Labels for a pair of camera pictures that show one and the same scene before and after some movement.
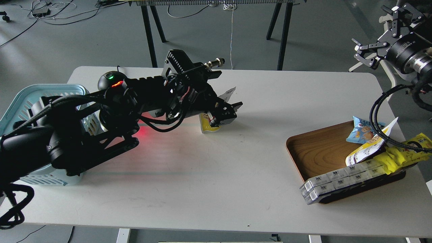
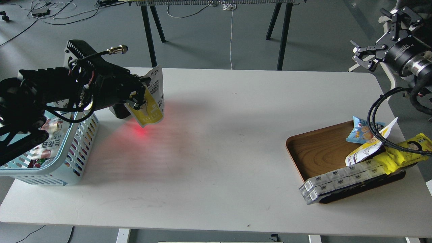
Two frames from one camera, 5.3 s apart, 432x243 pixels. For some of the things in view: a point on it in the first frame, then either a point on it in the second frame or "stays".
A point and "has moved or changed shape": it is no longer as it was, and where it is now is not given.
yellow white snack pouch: x=205 y=124 has moved or changed shape
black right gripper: x=406 y=47 stays
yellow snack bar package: x=392 y=159 stays
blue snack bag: x=361 y=131 stays
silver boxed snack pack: x=311 y=189 stays
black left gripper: x=186 y=92 -> x=101 y=84
